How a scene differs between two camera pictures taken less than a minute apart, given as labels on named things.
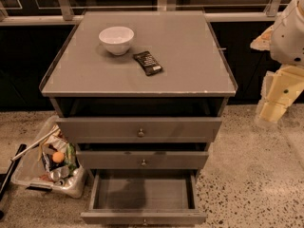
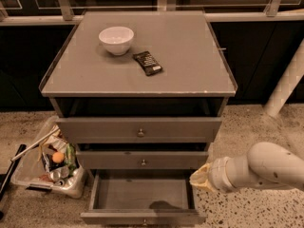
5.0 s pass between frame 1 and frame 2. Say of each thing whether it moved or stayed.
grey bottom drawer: stayed
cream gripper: moved
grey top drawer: stayed
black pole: stayed
